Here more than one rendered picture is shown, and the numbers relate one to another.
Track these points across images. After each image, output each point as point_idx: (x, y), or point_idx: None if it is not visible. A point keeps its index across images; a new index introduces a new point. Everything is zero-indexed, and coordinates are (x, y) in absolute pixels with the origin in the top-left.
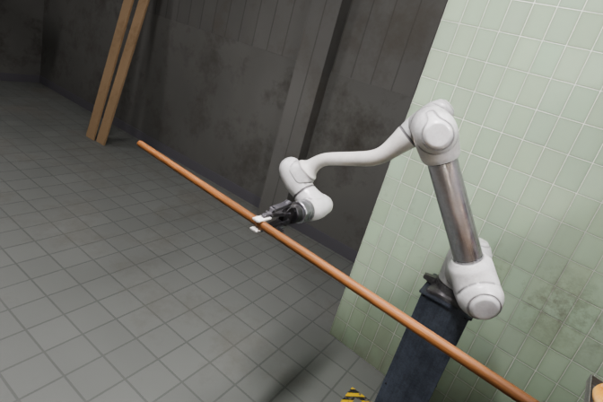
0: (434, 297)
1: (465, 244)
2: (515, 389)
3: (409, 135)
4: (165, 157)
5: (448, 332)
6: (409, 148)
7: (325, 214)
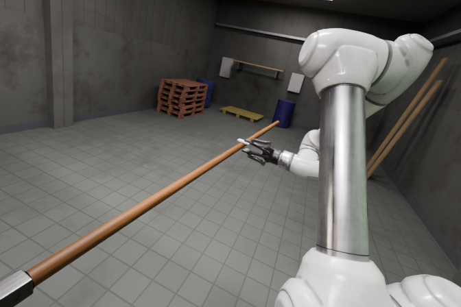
0: None
1: (320, 212)
2: (62, 249)
3: None
4: (271, 124)
5: None
6: None
7: (305, 173)
